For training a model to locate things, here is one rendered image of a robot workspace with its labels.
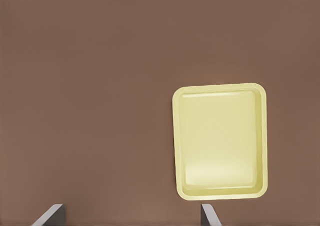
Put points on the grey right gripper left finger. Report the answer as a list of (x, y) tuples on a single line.
[(53, 216)]

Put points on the pale yellow rectangular tray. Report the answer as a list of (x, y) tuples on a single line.
[(220, 140)]

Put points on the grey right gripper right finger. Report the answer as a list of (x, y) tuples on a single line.
[(210, 216)]

